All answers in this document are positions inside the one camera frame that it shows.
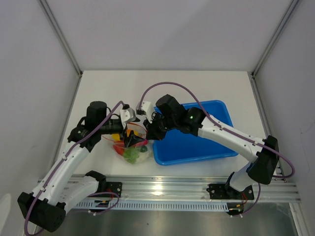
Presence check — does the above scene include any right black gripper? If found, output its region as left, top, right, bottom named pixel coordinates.
left=144, top=112, right=177, bottom=141

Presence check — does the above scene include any red tomato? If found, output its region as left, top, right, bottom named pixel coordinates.
left=113, top=143, right=126, bottom=156

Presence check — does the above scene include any green grape bunch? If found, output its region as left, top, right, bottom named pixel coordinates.
left=123, top=147, right=140, bottom=164

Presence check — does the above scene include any clear zip bag orange zipper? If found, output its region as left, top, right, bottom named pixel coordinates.
left=102, top=122, right=154, bottom=165

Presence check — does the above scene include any yellow mango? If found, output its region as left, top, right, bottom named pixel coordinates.
left=111, top=134, right=123, bottom=142

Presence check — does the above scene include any red chili pepper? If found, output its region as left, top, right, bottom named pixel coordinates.
left=134, top=139, right=148, bottom=147

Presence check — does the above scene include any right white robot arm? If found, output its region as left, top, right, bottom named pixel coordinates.
left=138, top=94, right=279, bottom=199

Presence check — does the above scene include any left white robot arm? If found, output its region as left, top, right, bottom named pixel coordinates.
left=17, top=101, right=143, bottom=236

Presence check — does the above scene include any blue plastic bin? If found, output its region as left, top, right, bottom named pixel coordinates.
left=152, top=99, right=239, bottom=167

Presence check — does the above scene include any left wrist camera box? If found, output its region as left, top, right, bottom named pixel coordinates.
left=120, top=108, right=137, bottom=127

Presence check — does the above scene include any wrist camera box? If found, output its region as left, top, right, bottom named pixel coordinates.
left=120, top=108, right=137, bottom=127
left=136, top=101, right=155, bottom=123

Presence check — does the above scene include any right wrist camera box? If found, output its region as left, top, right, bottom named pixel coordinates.
left=136, top=101, right=155, bottom=123

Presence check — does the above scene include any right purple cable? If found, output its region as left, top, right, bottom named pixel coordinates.
left=136, top=82, right=296, bottom=217

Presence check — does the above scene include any white slotted cable duct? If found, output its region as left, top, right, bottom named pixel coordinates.
left=74, top=200, right=228, bottom=212

